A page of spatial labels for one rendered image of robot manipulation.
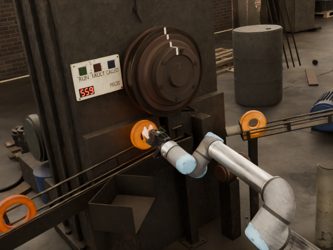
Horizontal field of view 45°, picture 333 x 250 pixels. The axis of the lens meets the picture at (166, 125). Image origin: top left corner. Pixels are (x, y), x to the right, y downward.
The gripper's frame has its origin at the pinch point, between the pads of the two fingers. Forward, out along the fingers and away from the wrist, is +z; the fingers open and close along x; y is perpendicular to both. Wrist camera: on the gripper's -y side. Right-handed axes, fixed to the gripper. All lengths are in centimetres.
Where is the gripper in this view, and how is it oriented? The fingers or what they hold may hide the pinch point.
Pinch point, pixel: (143, 131)
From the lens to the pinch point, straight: 212.2
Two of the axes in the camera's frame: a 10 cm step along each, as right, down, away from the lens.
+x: -8.0, 2.8, -5.3
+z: -6.0, -4.8, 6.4
